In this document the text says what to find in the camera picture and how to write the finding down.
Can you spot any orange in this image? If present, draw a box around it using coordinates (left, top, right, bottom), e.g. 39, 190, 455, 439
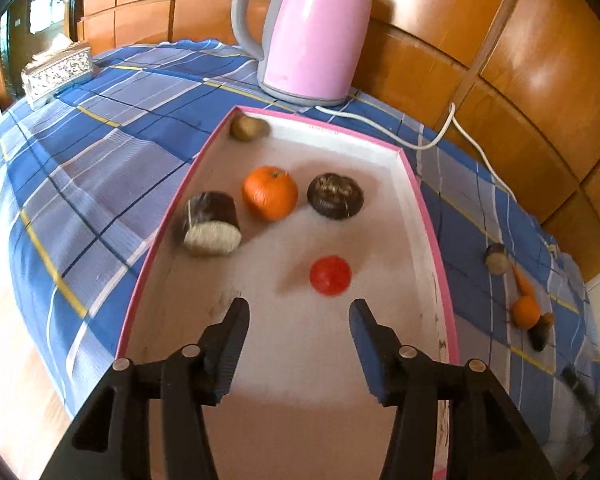
511, 296, 541, 330
242, 166, 299, 222

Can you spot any patterned white tissue box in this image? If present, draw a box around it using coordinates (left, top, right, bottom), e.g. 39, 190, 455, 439
21, 40, 95, 107

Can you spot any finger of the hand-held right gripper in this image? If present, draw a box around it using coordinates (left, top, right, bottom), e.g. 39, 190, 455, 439
561, 365, 600, 413

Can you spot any dark glass door cabinet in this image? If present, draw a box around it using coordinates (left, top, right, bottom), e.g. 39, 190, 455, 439
0, 0, 76, 103

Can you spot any wooden panelled wardrobe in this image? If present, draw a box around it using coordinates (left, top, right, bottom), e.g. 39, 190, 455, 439
62, 0, 600, 281

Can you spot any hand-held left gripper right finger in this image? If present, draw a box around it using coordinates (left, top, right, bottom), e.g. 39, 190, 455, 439
349, 299, 557, 480

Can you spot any pink electric kettle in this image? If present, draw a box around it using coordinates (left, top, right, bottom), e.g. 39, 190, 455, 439
231, 0, 381, 108

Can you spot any dark mushroom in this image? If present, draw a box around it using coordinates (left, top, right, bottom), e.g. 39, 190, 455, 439
527, 312, 555, 353

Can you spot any small orange carrot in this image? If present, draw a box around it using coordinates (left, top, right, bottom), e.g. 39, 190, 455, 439
511, 265, 537, 298

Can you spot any pink shallow cardboard box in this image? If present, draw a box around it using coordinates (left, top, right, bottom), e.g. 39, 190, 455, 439
114, 105, 462, 480

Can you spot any dark round water chestnut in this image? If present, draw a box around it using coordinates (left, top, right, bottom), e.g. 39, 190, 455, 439
307, 172, 365, 220

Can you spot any small tan potato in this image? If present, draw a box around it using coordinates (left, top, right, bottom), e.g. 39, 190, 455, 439
230, 114, 271, 142

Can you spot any white kettle power cord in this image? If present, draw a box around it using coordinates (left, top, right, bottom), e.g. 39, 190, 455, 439
314, 102, 561, 256

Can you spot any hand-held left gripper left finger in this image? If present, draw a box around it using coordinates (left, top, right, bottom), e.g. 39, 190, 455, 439
40, 297, 251, 480

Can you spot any blue checked blanket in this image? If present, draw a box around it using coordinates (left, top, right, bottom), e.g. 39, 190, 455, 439
0, 37, 600, 480

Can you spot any small red tomato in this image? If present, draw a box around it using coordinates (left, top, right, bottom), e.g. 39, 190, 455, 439
309, 255, 352, 297

